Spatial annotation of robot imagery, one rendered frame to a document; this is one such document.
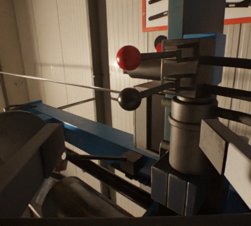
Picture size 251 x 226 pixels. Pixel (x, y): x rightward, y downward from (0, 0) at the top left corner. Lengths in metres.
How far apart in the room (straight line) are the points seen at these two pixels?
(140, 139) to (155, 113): 0.13
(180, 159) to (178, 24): 0.34
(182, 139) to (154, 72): 0.25
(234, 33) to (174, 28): 1.83
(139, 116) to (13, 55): 6.02
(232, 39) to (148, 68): 1.80
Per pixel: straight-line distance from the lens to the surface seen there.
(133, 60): 0.25
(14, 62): 6.50
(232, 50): 2.34
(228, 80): 2.37
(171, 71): 0.41
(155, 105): 0.60
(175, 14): 0.54
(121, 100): 0.26
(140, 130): 0.66
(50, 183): 0.98
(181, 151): 0.46
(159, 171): 0.50
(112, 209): 0.75
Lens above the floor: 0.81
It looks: 39 degrees up
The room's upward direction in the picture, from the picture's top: 79 degrees counter-clockwise
